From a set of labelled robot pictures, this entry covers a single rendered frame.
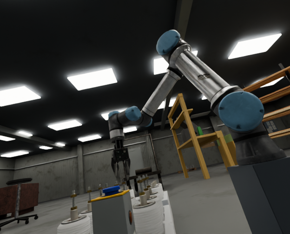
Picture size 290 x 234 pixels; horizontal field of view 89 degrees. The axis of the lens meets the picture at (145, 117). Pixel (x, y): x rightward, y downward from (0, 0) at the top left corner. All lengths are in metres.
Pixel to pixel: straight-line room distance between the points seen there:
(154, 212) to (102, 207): 0.20
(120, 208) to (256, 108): 0.44
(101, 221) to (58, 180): 11.83
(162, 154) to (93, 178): 4.87
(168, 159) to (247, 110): 10.01
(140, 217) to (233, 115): 0.41
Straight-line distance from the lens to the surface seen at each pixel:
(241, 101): 0.53
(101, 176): 10.95
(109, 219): 0.37
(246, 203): 0.73
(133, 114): 0.73
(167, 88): 0.83
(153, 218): 0.52
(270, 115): 5.57
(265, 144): 0.66
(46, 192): 12.58
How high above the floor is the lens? 0.34
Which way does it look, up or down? 21 degrees up
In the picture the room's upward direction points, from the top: 12 degrees counter-clockwise
